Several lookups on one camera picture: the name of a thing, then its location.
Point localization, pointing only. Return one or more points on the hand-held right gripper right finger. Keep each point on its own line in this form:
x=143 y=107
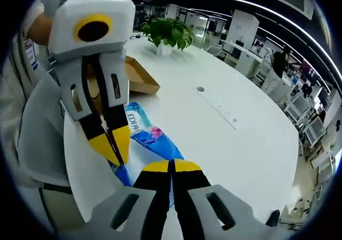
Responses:
x=191 y=178

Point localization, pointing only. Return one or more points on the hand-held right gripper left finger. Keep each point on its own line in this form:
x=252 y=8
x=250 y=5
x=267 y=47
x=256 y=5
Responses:
x=152 y=179

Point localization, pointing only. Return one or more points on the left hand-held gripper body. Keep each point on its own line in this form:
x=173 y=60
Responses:
x=80 y=7

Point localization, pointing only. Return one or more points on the blue soft item wipes pack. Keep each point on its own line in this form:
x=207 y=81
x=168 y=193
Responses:
x=155 y=141

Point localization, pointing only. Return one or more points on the brown cardboard shoe box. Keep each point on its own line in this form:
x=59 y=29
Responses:
x=141 y=82

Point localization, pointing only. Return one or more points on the person's left hand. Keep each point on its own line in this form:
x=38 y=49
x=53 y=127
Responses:
x=40 y=30

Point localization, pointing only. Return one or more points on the person's light shirt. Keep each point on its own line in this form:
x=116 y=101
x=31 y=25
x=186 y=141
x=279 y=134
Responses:
x=42 y=133

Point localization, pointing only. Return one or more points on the person's beige trousers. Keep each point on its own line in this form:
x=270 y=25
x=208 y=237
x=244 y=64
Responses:
x=64 y=208

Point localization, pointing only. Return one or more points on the table socket panel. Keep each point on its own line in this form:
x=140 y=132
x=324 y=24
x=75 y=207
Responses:
x=200 y=89

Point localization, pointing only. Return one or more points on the potted green plant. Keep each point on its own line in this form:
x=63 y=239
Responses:
x=168 y=34

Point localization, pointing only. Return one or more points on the row of white office chairs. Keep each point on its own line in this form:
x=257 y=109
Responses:
x=310 y=125

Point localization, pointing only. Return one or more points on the blue-framed wall board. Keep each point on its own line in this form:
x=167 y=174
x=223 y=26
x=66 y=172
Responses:
x=32 y=55

